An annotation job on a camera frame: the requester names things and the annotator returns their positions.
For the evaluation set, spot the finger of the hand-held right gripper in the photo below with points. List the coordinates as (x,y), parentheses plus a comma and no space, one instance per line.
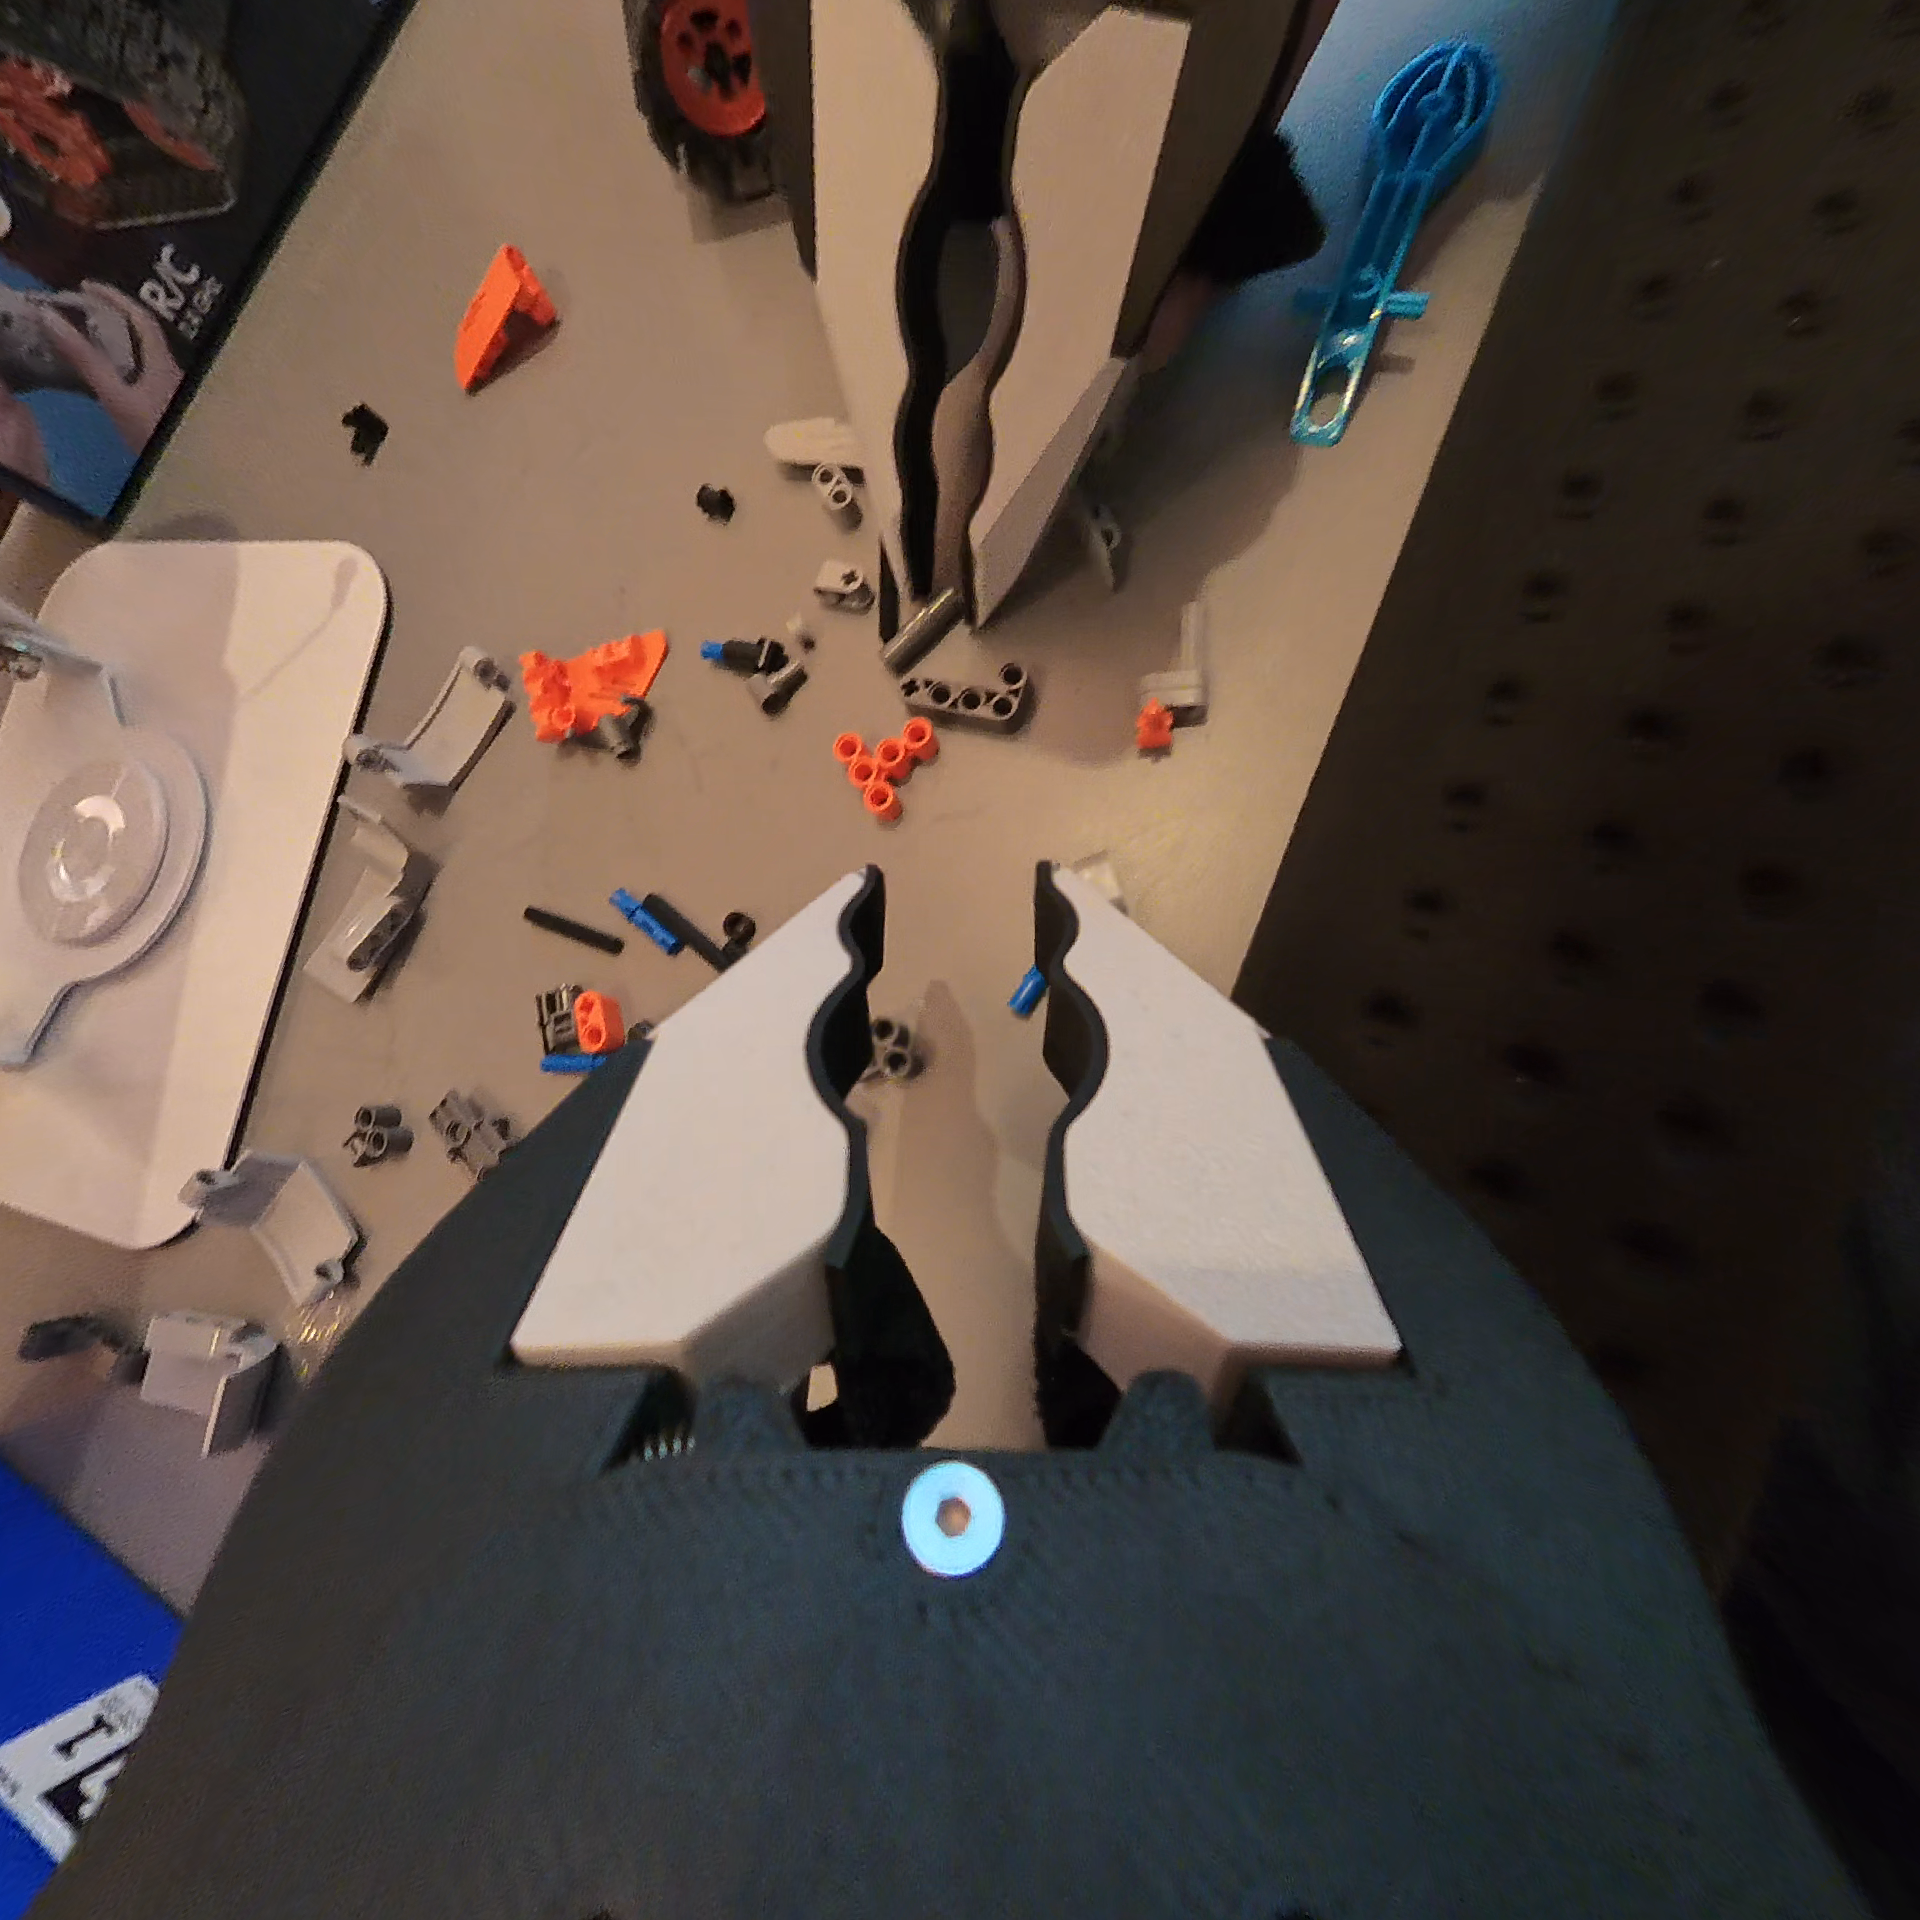
(863,225)
(1089,225)

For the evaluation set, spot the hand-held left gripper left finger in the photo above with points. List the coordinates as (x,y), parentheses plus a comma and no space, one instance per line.
(704,1171)

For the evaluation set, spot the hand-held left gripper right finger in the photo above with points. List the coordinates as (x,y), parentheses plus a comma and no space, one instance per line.
(1231,1184)

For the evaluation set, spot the small assembly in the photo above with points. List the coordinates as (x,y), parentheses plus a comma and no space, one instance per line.
(1097,543)

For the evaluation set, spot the short grey axle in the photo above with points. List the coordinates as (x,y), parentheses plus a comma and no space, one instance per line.
(1194,637)

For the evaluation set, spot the small orange connector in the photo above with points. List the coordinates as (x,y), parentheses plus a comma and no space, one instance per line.
(1155,727)

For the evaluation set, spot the small light grey connector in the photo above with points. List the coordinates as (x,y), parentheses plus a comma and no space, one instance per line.
(1178,690)

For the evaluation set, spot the teal plastic piece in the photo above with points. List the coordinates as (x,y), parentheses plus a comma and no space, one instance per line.
(1387,225)

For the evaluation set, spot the orange two-hole block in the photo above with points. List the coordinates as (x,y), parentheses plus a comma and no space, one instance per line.
(599,1020)

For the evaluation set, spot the dark grey pin block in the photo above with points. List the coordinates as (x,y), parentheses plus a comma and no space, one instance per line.
(555,1020)

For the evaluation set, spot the dark grey double connector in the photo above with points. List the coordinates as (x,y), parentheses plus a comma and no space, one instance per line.
(891,1050)

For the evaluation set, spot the grey tracked toy vehicle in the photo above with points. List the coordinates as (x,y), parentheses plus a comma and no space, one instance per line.
(714,60)

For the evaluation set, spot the light grey wing panel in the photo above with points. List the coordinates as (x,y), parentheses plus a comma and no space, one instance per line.
(810,447)

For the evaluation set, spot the pile of small technic pieces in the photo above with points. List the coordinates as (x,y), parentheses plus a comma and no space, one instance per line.
(697,941)

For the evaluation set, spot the dark grey double cross block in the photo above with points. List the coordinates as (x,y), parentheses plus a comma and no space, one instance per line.
(469,1131)

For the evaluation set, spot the light grey two-hole connector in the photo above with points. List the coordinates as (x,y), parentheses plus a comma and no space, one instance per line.
(838,484)

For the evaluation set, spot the short black axle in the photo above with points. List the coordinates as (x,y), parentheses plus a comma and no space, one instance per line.
(569,929)

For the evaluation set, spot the small dark grey connector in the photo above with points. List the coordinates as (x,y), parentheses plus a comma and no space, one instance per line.
(379,1136)

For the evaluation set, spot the small light grey block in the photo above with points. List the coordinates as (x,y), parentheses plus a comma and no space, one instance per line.
(1097,877)

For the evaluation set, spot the light grey cross connector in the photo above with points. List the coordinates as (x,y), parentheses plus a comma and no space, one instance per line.
(845,585)

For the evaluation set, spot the orange curved panel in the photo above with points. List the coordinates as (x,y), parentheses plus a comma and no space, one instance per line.
(495,323)

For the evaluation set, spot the light grey curved panel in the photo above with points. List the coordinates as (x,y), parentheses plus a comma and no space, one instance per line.
(450,735)
(293,1215)

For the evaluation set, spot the light grey boxy panel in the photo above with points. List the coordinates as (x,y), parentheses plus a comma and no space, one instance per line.
(376,915)

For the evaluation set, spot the clear plastic wrapper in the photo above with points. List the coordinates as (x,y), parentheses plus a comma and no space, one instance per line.
(319,1328)

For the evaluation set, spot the orange connector cluster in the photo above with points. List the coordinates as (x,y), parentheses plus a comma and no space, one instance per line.
(886,763)

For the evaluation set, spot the black connector with blue pin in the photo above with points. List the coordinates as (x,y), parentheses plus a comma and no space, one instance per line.
(751,657)

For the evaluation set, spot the dark grey angled connector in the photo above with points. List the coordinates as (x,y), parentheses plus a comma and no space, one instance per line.
(626,729)

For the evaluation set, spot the grey angled pin connector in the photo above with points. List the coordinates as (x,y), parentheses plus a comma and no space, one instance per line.
(783,690)

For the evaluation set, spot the dark grey L-shaped beam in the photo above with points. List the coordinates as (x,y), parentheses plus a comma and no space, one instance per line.
(975,698)

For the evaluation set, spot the orange flat panel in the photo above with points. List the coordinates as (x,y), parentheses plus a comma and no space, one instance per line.
(585,681)

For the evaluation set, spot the small black clip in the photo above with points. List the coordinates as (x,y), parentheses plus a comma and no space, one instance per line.
(363,433)

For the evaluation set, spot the light grey panel with holes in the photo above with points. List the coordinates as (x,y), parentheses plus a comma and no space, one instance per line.
(202,1380)

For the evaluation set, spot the black dimpled pad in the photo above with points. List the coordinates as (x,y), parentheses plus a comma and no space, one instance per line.
(1576,751)

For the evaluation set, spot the white book stand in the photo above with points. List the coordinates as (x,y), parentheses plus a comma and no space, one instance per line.
(270,675)

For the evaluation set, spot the dark grey straight beam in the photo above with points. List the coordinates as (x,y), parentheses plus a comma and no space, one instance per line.
(66,1337)

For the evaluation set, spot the blue storage bin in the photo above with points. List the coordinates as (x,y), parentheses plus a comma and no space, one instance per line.
(61,1576)

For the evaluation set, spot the printed toy box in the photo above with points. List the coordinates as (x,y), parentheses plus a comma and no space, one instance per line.
(90,376)

